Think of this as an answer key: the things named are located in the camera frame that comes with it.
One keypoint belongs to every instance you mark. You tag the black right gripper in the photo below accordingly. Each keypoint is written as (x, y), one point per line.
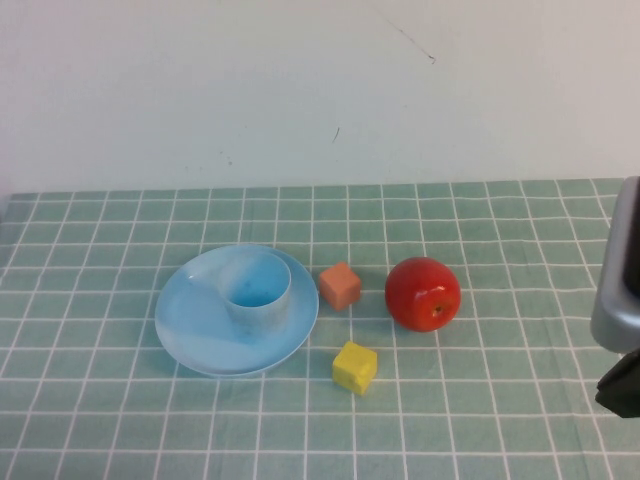
(622, 387)

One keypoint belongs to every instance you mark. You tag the light blue plastic cup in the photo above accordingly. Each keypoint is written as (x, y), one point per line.
(260, 320)

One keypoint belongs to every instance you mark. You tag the light blue plate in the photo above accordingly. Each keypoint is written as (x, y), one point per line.
(190, 325)

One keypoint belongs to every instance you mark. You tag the green checked tablecloth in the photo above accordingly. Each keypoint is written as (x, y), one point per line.
(450, 425)

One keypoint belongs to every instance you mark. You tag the red apple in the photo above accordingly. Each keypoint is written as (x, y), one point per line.
(420, 290)

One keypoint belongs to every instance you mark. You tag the yellow foam cube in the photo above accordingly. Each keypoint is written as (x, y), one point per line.
(352, 370)

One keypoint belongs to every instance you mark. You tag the orange foam cube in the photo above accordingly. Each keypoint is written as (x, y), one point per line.
(340, 287)

